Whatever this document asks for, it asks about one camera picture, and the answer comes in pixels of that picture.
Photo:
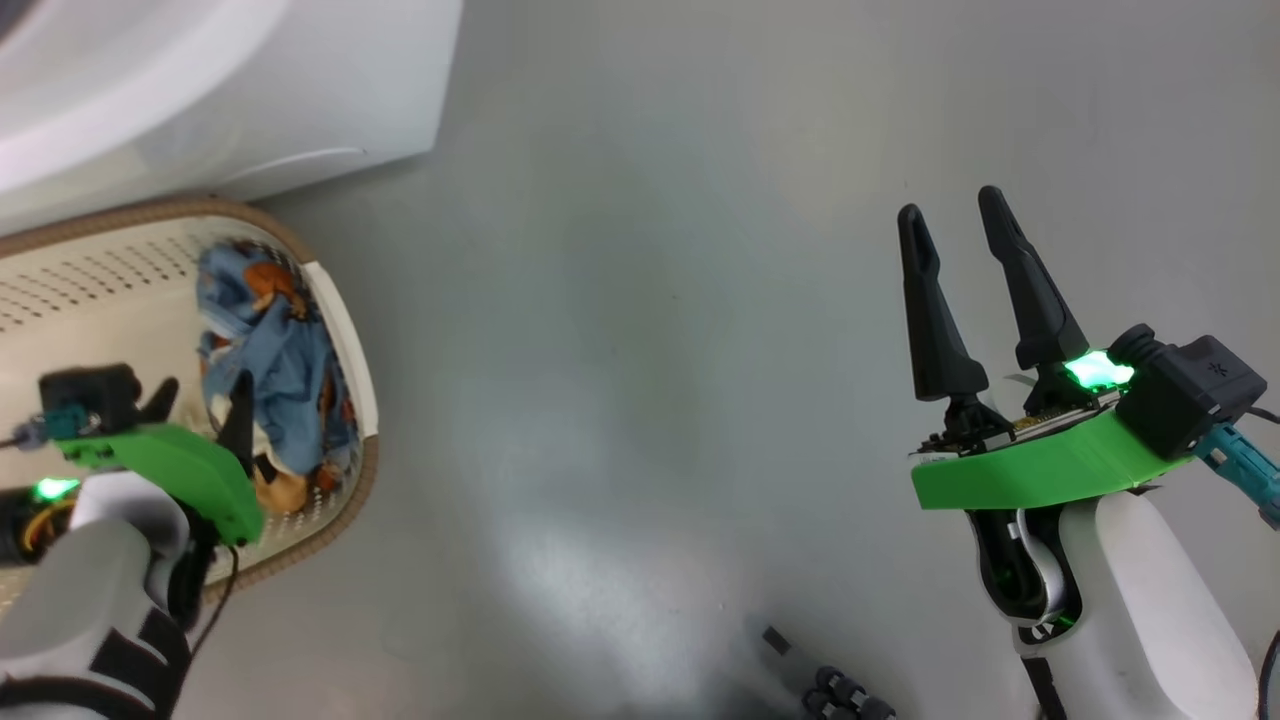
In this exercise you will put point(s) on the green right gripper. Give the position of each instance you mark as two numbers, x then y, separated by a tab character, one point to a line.
1040	470

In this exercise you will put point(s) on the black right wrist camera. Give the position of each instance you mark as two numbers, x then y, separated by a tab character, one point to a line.
1190	395

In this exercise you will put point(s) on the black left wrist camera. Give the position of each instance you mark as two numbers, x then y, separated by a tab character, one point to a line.
90	395

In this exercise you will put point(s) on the teal right camera connector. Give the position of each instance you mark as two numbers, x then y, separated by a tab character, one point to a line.
1245	470

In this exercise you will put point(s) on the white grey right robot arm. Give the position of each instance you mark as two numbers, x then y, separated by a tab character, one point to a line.
1140	620

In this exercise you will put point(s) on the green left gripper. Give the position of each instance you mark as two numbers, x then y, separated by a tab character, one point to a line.
190	465

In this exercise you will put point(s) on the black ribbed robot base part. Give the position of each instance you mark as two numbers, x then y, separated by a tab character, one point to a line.
845	695

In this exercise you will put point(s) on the blue garment with cream lining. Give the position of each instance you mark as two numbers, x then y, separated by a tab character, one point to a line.
285	370

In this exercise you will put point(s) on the teal camera connector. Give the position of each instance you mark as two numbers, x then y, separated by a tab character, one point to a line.
65	425
1245	470

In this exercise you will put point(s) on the white front-load washing machine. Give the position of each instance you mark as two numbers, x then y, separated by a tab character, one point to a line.
250	90

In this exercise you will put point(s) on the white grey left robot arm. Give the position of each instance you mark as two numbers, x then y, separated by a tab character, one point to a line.
90	600

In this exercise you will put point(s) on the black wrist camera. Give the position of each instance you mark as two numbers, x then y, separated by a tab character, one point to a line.
1190	395
90	395

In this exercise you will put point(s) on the teal left camera connector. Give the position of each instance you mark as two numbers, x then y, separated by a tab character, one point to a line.
65	425

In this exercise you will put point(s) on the cream perforated laundry basket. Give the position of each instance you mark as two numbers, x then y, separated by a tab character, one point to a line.
100	280

